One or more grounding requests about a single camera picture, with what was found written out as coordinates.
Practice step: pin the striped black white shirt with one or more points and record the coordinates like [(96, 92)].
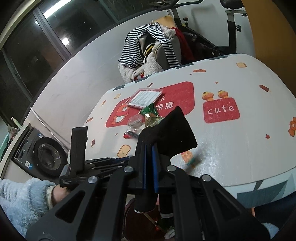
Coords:
[(140, 41)]

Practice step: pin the front-load washing machine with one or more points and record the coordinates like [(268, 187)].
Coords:
[(39, 156)]

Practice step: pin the patterned foam play mat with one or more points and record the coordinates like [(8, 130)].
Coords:
[(241, 113)]

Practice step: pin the light blue fleece sleeve right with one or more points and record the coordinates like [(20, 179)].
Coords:
[(272, 229)]

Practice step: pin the clear crumpled plastic wrapper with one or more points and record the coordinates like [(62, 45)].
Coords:
[(135, 121)]

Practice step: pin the light blue fleece sleeve left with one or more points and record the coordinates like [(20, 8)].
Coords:
[(25, 203)]

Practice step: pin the green gold snack wrapper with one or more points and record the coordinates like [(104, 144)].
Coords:
[(151, 115)]

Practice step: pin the orange wooden door panel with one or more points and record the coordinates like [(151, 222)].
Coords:
[(274, 39)]

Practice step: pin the black exercise bike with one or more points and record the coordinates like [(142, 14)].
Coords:
[(209, 35)]

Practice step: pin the black knit glove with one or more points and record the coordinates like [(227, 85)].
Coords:
[(156, 146)]

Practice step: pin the person's left hand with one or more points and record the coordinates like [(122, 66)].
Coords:
[(55, 194)]

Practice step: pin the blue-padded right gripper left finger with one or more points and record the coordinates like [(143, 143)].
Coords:
[(92, 211)]

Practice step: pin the light blue fleece sleeve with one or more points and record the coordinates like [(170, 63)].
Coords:
[(272, 229), (25, 203)]

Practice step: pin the black tracking camera box left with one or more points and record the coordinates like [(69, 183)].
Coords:
[(77, 149)]

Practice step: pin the red white snack tube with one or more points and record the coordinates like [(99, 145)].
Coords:
[(130, 134)]

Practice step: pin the dark window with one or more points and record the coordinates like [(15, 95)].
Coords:
[(48, 36)]

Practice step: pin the brown round trash bin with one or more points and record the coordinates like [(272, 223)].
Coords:
[(146, 226)]

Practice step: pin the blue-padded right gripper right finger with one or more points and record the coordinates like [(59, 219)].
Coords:
[(202, 208)]

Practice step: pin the white fleece garment pile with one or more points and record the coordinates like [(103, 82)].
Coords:
[(156, 63)]

